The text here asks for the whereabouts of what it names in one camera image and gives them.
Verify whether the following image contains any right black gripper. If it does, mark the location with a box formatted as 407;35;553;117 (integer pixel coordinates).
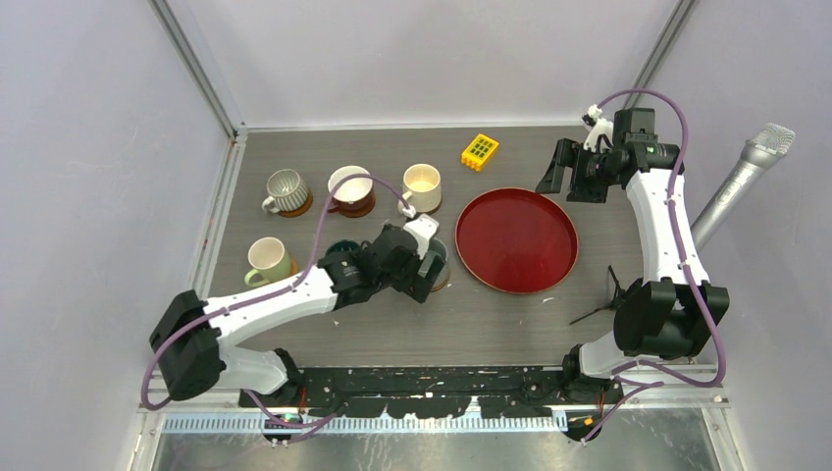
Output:
537;137;620;203

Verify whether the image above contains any grey green mug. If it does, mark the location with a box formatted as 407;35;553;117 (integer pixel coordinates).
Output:
430;237;450;281

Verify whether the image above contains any cream mug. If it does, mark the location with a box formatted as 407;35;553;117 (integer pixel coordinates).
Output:
402;163;442;213

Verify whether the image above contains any yellow toy brick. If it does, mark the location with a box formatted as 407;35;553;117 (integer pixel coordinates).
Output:
460;133;499;172

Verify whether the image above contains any dark green cup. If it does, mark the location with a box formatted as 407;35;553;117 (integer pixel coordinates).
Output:
325;239;360;256

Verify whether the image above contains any red round tray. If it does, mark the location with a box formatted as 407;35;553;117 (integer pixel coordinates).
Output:
454;187;579;294

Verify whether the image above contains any white bowl cup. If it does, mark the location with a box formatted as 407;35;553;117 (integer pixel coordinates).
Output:
328;165;375;213

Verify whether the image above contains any black microphone tripod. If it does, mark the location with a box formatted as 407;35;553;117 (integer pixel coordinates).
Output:
568;265;629;327

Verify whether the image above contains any pale green cup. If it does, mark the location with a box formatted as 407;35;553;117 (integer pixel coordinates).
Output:
243;236;292;288

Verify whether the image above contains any grey ribbed cup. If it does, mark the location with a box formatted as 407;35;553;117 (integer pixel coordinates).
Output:
261;169;310;214

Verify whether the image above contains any dark ringed wooden coaster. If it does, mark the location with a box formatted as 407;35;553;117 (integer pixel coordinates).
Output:
431;277;449;292

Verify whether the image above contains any silver microphone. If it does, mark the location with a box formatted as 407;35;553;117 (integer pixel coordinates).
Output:
691;123;796;252

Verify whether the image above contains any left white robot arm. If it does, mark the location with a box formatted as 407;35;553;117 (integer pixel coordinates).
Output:
149;215;445;406

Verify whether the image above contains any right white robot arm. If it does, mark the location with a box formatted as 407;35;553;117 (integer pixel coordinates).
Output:
535;105;730;403

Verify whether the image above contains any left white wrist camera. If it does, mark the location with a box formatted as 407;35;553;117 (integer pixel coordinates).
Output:
398;203;440;259

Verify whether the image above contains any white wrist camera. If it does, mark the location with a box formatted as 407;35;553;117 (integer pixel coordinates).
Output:
398;203;440;259
582;104;613;153

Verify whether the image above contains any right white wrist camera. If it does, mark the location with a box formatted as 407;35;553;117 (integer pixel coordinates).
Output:
582;104;613;153

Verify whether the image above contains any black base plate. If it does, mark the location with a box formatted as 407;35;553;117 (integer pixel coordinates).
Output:
239;366;623;419

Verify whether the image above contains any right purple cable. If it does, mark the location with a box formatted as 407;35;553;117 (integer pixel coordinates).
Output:
581;88;728;444

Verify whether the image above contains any purple cable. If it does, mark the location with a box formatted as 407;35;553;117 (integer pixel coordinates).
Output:
581;88;728;444
140;173;417;445

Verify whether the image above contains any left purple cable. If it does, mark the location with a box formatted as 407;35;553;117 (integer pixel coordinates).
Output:
140;173;417;445

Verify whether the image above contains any aluminium frame rail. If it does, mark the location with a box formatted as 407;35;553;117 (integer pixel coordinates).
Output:
157;366;730;441

